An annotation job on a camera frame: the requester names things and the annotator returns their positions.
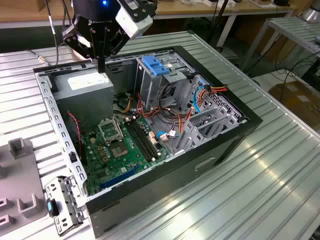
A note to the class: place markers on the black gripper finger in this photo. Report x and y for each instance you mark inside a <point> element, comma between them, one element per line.
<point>116,40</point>
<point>96,47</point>

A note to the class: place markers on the grey metal disk bay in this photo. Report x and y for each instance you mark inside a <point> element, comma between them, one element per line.
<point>193,136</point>

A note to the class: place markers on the blue plastic drive latch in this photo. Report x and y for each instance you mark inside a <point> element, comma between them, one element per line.
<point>155,67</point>

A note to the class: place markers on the grey metal drive cage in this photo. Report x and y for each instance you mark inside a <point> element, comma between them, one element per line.
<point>150,87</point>

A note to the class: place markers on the brown cardboard box on desk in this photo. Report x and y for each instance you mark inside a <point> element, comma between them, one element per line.
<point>42,4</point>

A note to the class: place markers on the grey power supply unit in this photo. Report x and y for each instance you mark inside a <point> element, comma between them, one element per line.
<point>85,105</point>

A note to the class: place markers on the wooden desk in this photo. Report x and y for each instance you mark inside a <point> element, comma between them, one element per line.
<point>175,11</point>

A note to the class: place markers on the black RAM slot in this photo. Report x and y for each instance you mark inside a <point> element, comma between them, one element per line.
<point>138,140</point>
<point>144,140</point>
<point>141,140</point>
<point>147,140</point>

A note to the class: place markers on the CPU socket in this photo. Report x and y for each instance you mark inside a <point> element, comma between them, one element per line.
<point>119,150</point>

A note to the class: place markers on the green motherboard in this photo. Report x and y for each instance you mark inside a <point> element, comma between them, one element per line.
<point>115,167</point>

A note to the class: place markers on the blue expansion slot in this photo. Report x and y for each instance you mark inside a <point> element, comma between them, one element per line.
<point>117,179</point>

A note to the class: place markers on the grey parts rack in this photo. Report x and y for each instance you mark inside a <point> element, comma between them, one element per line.
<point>20,172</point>

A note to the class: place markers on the black PC case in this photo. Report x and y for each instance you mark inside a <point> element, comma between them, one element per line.
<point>150,197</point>

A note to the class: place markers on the black blue latch tab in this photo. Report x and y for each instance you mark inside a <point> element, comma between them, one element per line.
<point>51,207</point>

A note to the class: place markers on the metal slat side table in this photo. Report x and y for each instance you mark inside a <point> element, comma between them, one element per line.
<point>295,31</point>

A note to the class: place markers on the large brown cardboard box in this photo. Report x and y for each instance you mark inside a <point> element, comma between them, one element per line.
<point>297,100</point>

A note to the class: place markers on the white grey camera box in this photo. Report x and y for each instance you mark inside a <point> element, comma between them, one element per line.
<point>132,25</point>

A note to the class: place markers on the grey metal hinged bracket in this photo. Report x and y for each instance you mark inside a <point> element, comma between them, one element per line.
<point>66,200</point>

